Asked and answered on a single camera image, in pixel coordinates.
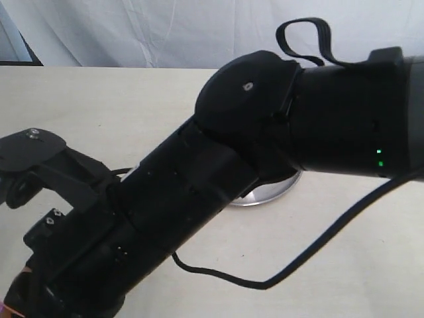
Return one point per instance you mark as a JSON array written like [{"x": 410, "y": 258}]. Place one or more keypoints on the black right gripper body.
[{"x": 58, "y": 249}]

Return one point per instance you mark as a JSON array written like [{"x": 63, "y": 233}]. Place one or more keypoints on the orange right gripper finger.
[{"x": 14, "y": 304}]

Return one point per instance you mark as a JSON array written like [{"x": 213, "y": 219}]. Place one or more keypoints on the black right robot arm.
[{"x": 258, "y": 120}]

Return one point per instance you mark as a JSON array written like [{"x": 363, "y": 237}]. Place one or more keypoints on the round stainless steel plate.
[{"x": 267, "y": 193}]

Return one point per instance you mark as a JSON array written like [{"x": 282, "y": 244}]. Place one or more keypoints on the white backdrop cloth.
[{"x": 202, "y": 34}]

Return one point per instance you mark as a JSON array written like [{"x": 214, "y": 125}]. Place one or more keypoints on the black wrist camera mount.
[{"x": 36, "y": 159}]

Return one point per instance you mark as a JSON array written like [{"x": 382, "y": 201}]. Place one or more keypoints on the black frame left background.
[{"x": 15, "y": 51}]

